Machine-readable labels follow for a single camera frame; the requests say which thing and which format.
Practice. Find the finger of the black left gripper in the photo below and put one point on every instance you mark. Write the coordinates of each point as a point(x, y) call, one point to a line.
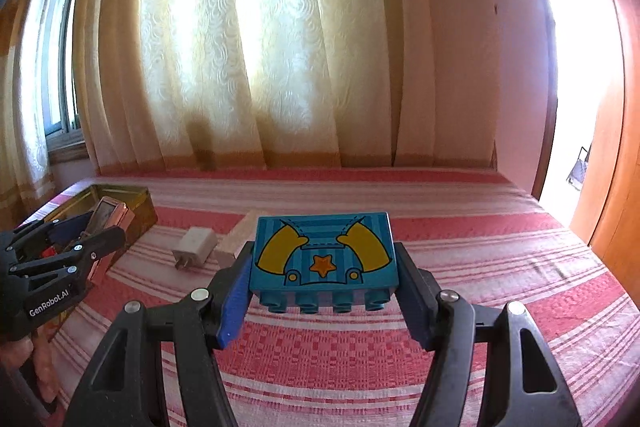
point(36, 237)
point(75, 254)

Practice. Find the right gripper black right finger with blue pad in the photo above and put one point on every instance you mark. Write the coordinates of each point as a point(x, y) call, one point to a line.
point(523, 383)

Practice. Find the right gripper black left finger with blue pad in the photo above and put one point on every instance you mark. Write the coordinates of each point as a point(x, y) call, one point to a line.
point(123, 383)

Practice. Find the rose gold rectangular case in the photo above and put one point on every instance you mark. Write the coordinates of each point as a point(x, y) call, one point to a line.
point(109, 212)

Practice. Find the blue printed toy brick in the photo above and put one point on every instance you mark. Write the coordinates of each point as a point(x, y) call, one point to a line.
point(318, 261)

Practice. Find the red toy brick plate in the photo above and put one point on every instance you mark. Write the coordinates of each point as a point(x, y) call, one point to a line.
point(49, 252)

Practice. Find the person's left hand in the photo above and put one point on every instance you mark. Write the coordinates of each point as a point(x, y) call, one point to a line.
point(35, 347)

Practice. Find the gold metal tin box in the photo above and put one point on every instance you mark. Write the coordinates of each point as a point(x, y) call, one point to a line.
point(137, 198)

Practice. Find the white charger plug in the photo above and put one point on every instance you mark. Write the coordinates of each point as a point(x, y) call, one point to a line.
point(194, 247)

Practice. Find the striped red bed cover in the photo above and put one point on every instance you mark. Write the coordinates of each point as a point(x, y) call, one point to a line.
point(329, 345)

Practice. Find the white cardboard box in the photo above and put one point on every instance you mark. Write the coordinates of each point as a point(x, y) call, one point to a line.
point(229, 247)

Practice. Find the wooden door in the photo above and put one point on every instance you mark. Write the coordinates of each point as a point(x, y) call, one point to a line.
point(607, 215)

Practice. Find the cream patterned curtain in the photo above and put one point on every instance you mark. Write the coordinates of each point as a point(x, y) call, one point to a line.
point(210, 84)

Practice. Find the window frame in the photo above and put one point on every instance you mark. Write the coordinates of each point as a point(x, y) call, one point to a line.
point(60, 111)

